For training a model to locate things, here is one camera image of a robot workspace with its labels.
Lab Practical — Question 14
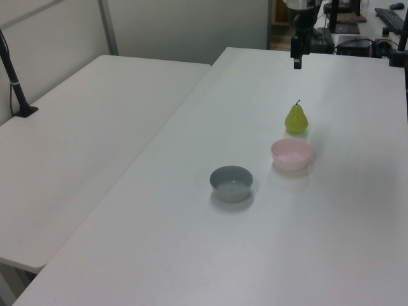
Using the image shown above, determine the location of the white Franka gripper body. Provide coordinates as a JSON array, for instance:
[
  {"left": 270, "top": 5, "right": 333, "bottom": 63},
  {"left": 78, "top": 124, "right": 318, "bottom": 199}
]
[{"left": 286, "top": 0, "right": 317, "bottom": 32}]

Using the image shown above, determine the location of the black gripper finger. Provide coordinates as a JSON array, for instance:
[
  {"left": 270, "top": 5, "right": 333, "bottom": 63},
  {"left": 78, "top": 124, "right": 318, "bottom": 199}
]
[
  {"left": 289, "top": 31, "right": 303, "bottom": 69},
  {"left": 301, "top": 27, "right": 312, "bottom": 55}
]

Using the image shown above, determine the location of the green-yellow pear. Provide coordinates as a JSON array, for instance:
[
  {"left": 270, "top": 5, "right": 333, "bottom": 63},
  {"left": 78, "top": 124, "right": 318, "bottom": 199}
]
[{"left": 284, "top": 99, "right": 310, "bottom": 134}]

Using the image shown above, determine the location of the pink plastic bowl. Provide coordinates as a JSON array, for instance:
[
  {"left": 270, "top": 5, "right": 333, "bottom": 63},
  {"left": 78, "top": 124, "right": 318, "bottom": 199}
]
[{"left": 270, "top": 138, "right": 312, "bottom": 172}]

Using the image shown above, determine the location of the grey plastic bowl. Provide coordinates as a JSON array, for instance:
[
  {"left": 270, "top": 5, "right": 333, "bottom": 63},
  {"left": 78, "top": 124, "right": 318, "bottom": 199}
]
[{"left": 209, "top": 164, "right": 254, "bottom": 203}]

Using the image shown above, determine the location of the light wooden shelf unit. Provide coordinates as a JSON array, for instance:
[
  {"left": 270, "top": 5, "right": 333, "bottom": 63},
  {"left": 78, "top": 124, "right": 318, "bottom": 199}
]
[{"left": 270, "top": 0, "right": 293, "bottom": 49}]

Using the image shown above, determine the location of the black monitor pole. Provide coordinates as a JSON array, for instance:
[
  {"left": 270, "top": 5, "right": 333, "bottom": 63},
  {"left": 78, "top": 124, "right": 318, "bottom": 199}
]
[{"left": 329, "top": 0, "right": 340, "bottom": 33}]

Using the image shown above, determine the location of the flat black device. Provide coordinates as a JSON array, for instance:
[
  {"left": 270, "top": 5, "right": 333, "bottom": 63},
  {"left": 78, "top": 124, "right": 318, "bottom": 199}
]
[{"left": 334, "top": 20, "right": 361, "bottom": 35}]

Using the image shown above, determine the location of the grey emergency stop button box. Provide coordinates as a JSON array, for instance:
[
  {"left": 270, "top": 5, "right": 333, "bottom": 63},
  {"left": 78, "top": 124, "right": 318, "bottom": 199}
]
[{"left": 373, "top": 27, "right": 392, "bottom": 49}]

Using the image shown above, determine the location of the black keyboard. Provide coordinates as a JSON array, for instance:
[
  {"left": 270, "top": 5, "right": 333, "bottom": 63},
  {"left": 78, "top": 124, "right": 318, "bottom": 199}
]
[{"left": 374, "top": 7, "right": 407, "bottom": 34}]

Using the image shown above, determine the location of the black clamp stand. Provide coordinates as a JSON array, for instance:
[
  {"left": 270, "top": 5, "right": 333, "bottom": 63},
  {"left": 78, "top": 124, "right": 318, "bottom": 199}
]
[{"left": 386, "top": 18, "right": 408, "bottom": 68}]

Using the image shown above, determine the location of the white side table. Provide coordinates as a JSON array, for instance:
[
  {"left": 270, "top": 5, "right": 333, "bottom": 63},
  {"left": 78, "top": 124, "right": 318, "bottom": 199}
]
[{"left": 0, "top": 54, "right": 213, "bottom": 275}]

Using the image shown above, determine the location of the black box with cables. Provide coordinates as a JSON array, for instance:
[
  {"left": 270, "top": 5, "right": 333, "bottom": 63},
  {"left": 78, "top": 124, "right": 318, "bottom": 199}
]
[{"left": 336, "top": 34, "right": 373, "bottom": 57}]

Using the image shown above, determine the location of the grey metal partition post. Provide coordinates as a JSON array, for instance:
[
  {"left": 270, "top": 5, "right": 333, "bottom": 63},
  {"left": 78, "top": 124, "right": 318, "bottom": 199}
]
[{"left": 98, "top": 0, "right": 120, "bottom": 57}]

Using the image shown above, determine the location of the black camera pole with base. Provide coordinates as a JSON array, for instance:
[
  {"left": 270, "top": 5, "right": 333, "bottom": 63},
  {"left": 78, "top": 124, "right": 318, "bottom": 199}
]
[{"left": 0, "top": 28, "right": 40, "bottom": 119}]

